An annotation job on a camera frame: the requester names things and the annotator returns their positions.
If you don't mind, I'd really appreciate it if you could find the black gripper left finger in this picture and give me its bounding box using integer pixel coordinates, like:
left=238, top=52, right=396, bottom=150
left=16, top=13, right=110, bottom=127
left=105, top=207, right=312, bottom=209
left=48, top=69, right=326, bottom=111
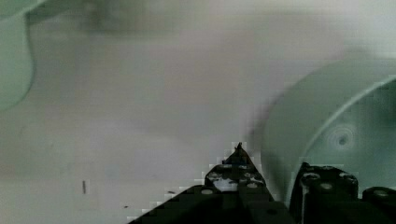
left=205, top=142, right=274, bottom=202

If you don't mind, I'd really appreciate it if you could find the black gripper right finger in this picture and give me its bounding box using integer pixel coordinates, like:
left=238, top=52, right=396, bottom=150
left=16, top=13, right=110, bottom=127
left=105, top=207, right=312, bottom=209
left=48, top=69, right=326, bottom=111
left=289, top=162, right=359, bottom=224

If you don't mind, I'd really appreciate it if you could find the green perforated colander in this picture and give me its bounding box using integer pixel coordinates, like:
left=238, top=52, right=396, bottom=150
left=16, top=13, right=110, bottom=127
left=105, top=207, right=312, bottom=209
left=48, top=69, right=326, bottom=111
left=0, top=0, right=47, bottom=110

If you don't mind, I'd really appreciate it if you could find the light green mug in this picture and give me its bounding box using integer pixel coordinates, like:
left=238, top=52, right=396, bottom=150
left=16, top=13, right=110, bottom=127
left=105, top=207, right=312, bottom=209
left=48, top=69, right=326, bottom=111
left=261, top=59, right=395, bottom=203

